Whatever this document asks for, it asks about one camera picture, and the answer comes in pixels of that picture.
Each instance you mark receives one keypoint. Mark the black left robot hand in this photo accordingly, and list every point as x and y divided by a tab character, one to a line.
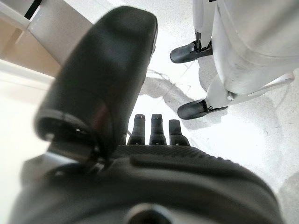
163	186

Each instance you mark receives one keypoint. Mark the black left robot foot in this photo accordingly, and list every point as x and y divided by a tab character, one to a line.
194	110

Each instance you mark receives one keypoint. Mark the black robot foot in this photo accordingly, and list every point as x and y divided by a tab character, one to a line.
184	52
194	110

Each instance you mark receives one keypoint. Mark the black right robot foot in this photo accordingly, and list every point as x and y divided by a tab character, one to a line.
184	52

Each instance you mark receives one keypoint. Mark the silver right robot leg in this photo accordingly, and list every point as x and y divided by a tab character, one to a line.
203	16

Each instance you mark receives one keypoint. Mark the white counter cabinet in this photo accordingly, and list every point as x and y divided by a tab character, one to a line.
46	46

